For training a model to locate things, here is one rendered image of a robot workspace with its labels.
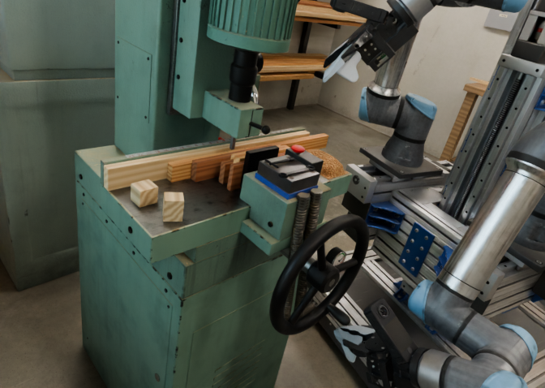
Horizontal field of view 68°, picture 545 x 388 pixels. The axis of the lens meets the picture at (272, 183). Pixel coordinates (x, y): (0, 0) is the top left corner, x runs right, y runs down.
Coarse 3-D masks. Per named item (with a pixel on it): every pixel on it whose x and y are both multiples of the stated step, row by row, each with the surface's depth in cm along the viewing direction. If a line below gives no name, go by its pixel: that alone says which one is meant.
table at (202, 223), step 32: (128, 192) 82; (160, 192) 84; (192, 192) 87; (224, 192) 89; (128, 224) 77; (160, 224) 75; (192, 224) 77; (224, 224) 83; (256, 224) 86; (320, 224) 91; (160, 256) 75
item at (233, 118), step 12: (204, 96) 96; (216, 96) 93; (228, 96) 95; (204, 108) 97; (216, 108) 94; (228, 108) 91; (240, 108) 89; (252, 108) 90; (216, 120) 95; (228, 120) 92; (240, 120) 89; (252, 120) 92; (228, 132) 92; (240, 132) 91; (252, 132) 93
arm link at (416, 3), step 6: (402, 0) 77; (408, 0) 77; (414, 0) 77; (420, 0) 77; (426, 0) 77; (402, 6) 78; (408, 6) 77; (414, 6) 77; (420, 6) 77; (426, 6) 78; (432, 6) 78; (408, 12) 78; (414, 12) 78; (420, 12) 78; (426, 12) 79; (414, 18) 79; (420, 18) 80
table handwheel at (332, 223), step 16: (336, 224) 77; (352, 224) 80; (320, 240) 74; (368, 240) 90; (288, 256) 89; (304, 256) 73; (320, 256) 79; (352, 256) 94; (288, 272) 73; (320, 272) 82; (336, 272) 83; (352, 272) 94; (288, 288) 74; (320, 288) 82; (336, 288) 95; (272, 304) 75; (304, 304) 84; (320, 304) 93; (272, 320) 78; (288, 320) 85; (304, 320) 89
